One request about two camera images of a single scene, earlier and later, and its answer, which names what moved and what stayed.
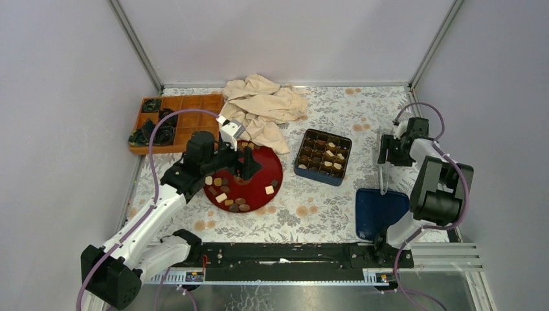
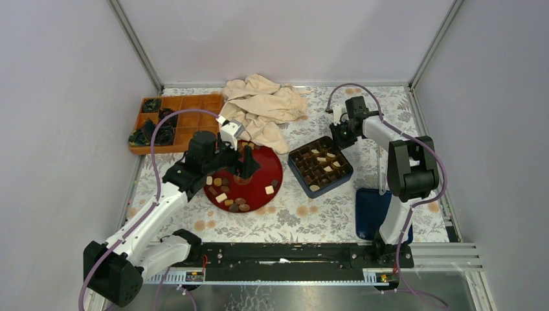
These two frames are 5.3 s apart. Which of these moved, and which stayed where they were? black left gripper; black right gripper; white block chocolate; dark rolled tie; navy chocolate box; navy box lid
Moved: navy chocolate box; black right gripper
Stayed: navy box lid; white block chocolate; black left gripper; dark rolled tie
